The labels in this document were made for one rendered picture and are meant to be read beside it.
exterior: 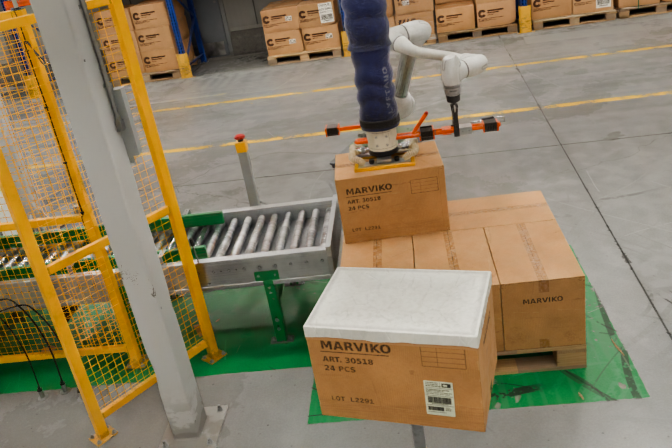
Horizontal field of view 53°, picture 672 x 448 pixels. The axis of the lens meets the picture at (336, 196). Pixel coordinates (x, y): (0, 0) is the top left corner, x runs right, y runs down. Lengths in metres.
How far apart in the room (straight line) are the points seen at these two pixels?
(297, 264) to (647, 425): 1.90
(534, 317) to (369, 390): 1.27
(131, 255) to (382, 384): 1.28
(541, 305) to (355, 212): 1.11
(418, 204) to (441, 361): 1.61
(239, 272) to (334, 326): 1.62
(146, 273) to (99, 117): 0.73
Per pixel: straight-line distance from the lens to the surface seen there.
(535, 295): 3.46
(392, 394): 2.49
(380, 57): 3.64
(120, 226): 3.07
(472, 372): 2.35
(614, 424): 3.49
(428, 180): 3.76
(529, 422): 3.46
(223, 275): 3.96
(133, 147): 3.07
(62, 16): 2.84
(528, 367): 3.72
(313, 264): 3.84
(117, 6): 3.46
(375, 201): 3.79
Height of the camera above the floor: 2.37
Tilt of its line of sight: 24 degrees down
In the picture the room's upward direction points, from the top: 10 degrees counter-clockwise
